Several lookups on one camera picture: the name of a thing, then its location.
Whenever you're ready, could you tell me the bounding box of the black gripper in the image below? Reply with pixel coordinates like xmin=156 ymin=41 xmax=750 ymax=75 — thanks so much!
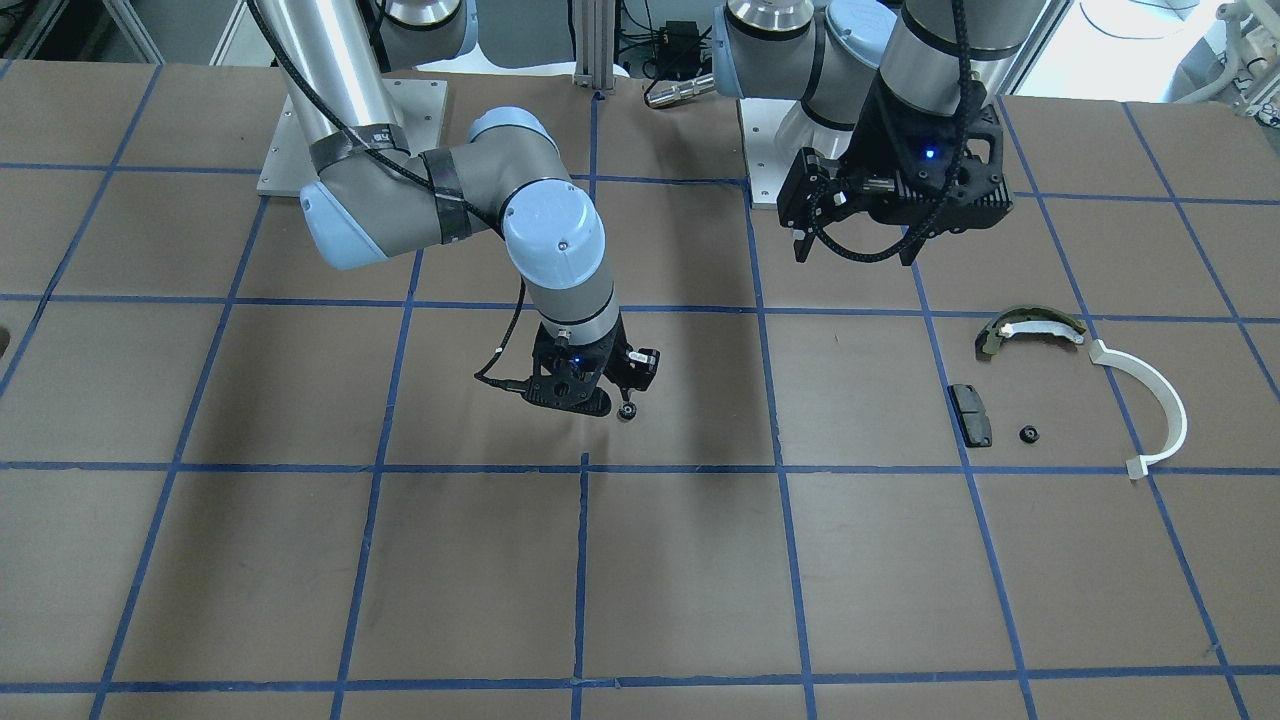
xmin=522 ymin=320 xmax=660 ymax=416
xmin=777 ymin=79 xmax=1012 ymax=266

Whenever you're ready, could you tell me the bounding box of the black brake pad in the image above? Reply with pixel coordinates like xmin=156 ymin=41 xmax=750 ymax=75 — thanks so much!
xmin=947 ymin=384 xmax=993 ymax=448

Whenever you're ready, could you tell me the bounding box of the silver cylindrical tool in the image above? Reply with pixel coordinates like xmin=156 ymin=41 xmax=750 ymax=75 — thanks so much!
xmin=644 ymin=73 xmax=716 ymax=109

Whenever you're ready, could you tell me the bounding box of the black power adapter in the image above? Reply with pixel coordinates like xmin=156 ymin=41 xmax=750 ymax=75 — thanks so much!
xmin=654 ymin=20 xmax=703 ymax=79

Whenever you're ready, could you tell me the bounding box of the white curved plastic part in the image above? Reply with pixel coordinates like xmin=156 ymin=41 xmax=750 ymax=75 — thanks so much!
xmin=1088 ymin=338 xmax=1189 ymax=480

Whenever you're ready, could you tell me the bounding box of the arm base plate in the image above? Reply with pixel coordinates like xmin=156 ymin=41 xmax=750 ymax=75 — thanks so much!
xmin=257 ymin=79 xmax=448 ymax=199
xmin=739 ymin=97 xmax=805 ymax=209

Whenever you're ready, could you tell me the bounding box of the aluminium frame post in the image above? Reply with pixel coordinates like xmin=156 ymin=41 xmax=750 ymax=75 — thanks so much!
xmin=570 ymin=0 xmax=617 ymax=96

